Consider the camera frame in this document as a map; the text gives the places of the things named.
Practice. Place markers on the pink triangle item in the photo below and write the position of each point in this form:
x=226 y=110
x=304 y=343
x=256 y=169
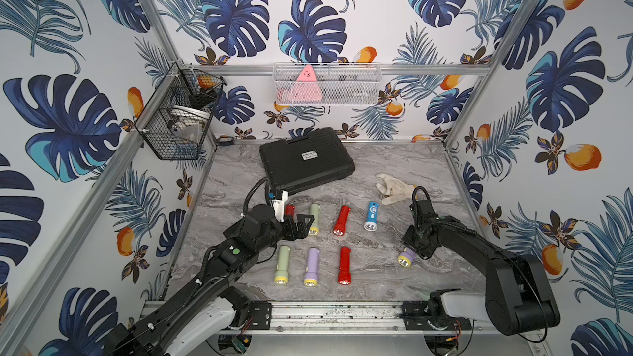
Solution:
x=306 y=88

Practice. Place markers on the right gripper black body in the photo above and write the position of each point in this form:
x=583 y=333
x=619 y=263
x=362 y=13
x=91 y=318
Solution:
x=413 y=240

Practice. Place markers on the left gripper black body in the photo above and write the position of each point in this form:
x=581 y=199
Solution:
x=290 y=225

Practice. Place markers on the black wire basket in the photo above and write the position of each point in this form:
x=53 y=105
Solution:
x=180 y=113

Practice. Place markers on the purple flashlight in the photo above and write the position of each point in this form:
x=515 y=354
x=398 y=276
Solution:
x=311 y=277
x=406 y=258

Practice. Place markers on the green flashlight front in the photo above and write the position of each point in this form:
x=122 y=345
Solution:
x=281 y=272

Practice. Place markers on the purple flashlight front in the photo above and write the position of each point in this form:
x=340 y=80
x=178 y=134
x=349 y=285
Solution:
x=311 y=277

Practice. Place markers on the white work glove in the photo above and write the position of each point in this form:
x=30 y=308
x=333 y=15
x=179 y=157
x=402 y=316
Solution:
x=393 y=190

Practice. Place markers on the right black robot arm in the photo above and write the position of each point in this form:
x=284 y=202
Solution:
x=518 y=297

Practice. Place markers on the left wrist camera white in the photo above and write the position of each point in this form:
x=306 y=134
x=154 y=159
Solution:
x=278 y=203

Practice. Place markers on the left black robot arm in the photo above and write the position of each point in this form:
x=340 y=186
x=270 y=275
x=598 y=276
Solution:
x=209 y=303

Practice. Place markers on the red flashlight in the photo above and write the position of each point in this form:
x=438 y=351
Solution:
x=289 y=210
x=341 y=221
x=344 y=277

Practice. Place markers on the black plastic tool case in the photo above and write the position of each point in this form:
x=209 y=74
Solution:
x=299 y=164

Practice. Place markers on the dark tape roll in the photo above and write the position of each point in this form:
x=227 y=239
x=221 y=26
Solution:
x=225 y=141

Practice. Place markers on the clear wall shelf basket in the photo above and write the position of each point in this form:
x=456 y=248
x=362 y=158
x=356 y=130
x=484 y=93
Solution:
x=341 y=84

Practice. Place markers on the red flashlight front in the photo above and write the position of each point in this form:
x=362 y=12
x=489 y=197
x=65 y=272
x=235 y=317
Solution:
x=344 y=277

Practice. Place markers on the green flashlight back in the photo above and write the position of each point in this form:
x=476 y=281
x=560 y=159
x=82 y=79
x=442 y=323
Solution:
x=314 y=211

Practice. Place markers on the green flashlight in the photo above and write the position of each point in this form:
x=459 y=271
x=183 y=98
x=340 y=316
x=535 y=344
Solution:
x=281 y=272
x=314 y=211

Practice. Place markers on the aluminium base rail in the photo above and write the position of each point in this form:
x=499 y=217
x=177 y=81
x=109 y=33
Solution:
x=322 y=318

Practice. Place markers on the blue flashlight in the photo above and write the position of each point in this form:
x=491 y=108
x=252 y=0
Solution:
x=370 y=224

